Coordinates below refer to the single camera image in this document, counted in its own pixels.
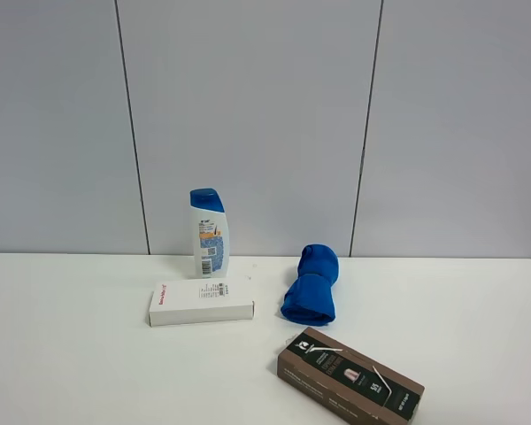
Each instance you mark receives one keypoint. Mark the rolled blue cloth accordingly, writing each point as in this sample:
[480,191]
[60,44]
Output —
[309,300]

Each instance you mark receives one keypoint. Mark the white blue-capped shampoo bottle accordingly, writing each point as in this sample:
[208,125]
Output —
[210,233]

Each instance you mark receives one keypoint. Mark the white flat cardboard box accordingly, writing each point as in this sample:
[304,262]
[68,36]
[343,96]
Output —
[204,300]

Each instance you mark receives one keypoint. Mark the brown coffee capsule box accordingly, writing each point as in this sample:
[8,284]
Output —
[355,387]

